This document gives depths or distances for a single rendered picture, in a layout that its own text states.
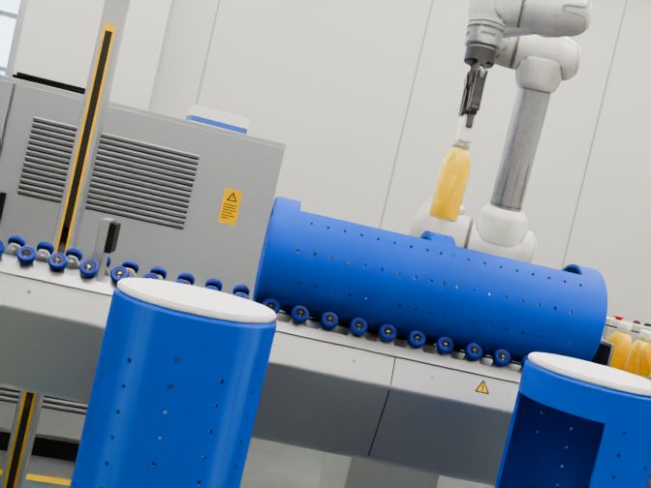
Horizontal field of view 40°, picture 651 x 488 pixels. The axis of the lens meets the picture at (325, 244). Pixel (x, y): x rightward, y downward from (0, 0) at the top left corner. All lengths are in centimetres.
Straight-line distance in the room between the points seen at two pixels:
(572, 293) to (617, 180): 334
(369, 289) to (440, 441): 44
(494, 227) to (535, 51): 54
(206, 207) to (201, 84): 140
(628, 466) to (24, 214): 254
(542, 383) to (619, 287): 392
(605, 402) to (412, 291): 64
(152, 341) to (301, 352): 82
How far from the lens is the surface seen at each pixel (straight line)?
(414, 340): 227
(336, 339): 223
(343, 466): 289
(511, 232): 283
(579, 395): 178
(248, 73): 496
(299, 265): 218
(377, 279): 220
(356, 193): 505
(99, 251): 229
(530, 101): 281
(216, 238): 366
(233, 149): 365
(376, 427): 231
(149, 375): 146
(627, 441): 181
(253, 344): 148
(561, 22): 226
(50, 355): 229
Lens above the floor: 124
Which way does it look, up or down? 2 degrees down
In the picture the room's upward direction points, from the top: 13 degrees clockwise
